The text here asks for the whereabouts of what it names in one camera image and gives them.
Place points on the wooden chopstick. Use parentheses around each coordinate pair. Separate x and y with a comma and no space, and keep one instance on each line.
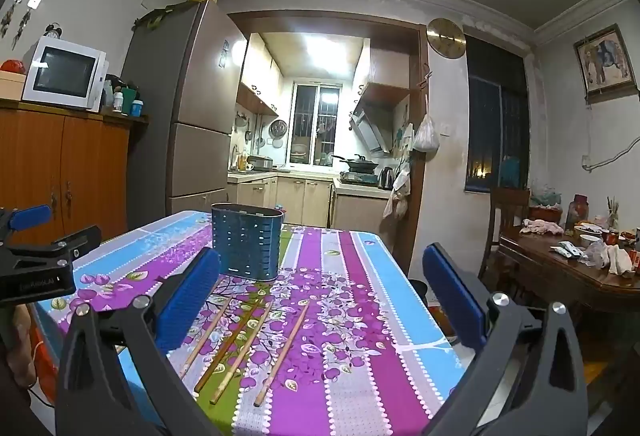
(206,337)
(241,353)
(227,348)
(281,356)

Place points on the gas stove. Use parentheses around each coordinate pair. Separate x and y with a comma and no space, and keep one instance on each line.
(359,177)

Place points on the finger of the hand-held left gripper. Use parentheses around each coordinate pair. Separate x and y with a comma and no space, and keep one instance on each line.
(60,246)
(31,217)

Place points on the framed elephant picture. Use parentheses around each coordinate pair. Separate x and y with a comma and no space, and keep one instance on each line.
(605,60)

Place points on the hanging kitchen cloth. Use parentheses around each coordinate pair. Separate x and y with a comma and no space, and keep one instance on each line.
(397,201)

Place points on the person's left hand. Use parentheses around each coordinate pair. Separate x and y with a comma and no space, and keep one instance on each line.
(21,346)

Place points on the hanging round strainer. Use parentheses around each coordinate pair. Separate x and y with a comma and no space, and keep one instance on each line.
(278,129)

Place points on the white bowl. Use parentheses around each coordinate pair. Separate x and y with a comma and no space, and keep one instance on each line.
(591,241)

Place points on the green plastic container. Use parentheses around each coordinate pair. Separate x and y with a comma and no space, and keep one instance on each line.
(129,101)

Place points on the orange wooden cabinet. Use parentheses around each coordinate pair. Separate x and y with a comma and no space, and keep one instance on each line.
(65,170)

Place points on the white microwave oven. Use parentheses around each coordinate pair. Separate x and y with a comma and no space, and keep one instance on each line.
(62,73)

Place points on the wooden chair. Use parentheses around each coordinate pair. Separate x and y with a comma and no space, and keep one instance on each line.
(507,211)

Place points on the white wall socket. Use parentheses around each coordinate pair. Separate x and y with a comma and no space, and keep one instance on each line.
(445,128)

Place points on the glass jar with red lid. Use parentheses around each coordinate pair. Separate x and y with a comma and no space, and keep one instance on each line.
(577,213)

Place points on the black wok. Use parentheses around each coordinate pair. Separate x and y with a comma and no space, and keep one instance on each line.
(361,162)

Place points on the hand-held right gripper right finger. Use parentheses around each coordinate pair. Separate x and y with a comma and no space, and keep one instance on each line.
(454,301)

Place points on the steel range hood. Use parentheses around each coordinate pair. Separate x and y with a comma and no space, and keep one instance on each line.
(372,130)

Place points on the grey refrigerator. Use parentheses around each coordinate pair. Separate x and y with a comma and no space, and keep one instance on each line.
(195,115)

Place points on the hanging white plastic bag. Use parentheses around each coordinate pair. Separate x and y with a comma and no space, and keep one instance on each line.
(426,138)

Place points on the cup of chopsticks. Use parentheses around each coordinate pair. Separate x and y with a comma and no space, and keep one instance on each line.
(613,215)

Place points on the pink cloth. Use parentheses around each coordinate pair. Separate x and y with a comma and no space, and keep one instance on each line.
(542,227)

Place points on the dark barred window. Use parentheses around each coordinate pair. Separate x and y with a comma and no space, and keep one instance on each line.
(495,125)

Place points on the steel electric kettle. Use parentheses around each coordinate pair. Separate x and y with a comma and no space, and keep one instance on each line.
(385,178)

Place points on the green cloth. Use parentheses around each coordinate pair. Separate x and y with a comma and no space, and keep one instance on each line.
(160,14)

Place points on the floral striped tablecloth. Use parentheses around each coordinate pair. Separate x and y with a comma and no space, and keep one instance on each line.
(350,316)

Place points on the beige box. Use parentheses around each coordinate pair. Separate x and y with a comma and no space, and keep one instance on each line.
(11,85)

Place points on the white crumpled tissue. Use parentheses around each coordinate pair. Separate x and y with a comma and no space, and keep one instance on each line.
(616,260)

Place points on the red round object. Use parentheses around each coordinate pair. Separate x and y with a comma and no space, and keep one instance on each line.
(12,65)

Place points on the beige kitchen base cabinets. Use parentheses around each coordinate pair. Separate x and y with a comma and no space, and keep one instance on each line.
(290,201)

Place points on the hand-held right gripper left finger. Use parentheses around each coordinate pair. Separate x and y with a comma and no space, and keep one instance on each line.
(186,303)

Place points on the blue perforated utensil holder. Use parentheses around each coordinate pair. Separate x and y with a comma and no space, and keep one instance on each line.
(247,241)

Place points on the round golden wall clock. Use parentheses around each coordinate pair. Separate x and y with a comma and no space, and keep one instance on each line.
(446,38)

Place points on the small alarm clock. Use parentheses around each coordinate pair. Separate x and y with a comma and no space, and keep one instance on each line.
(53,30)

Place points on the kitchen window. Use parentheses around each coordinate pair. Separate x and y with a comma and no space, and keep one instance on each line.
(315,120)

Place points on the dark wooden dining table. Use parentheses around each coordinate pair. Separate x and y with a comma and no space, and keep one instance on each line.
(550,273)

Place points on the hanging wall ornaments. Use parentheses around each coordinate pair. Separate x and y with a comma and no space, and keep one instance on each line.
(14,18)

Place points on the small white bottle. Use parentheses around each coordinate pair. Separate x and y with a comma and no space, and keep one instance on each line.
(118,102)

